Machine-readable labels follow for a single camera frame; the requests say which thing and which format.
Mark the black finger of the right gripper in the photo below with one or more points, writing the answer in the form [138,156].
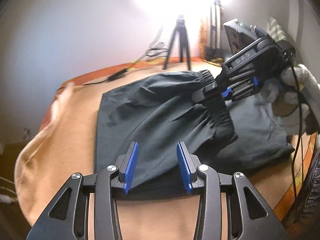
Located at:
[207,92]

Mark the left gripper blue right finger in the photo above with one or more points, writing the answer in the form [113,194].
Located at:
[188,164]

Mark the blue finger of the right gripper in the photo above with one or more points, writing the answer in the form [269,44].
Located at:
[227,94]

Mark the dark green pants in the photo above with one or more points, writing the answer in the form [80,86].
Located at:
[157,112]

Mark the small black tripod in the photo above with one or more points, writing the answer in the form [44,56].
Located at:
[179,31]

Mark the right hand grey glove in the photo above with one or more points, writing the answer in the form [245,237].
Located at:
[295,100]

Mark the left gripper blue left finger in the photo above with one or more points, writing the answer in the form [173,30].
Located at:
[127,167]

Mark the folded silver tripod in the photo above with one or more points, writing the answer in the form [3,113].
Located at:
[214,29]

